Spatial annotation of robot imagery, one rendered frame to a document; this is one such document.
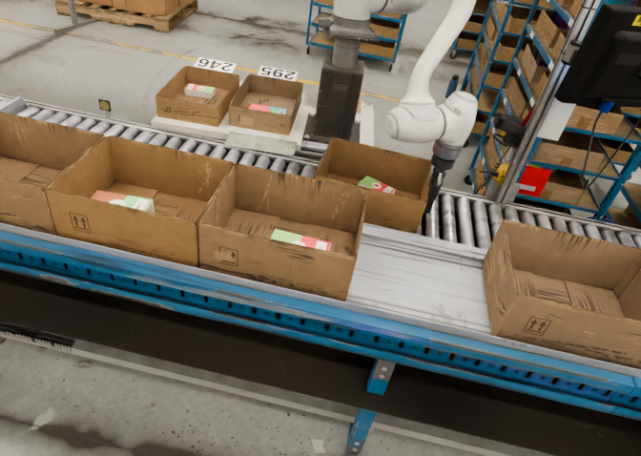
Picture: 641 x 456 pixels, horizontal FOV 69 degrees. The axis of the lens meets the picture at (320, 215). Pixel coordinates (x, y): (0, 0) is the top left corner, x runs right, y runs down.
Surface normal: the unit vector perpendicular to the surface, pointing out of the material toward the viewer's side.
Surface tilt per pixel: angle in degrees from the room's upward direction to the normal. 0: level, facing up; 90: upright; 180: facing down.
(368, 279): 0
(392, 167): 90
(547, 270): 89
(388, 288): 0
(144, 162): 89
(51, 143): 90
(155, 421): 0
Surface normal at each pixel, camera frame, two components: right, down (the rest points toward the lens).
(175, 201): 0.13, -0.78
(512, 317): -0.19, 0.58
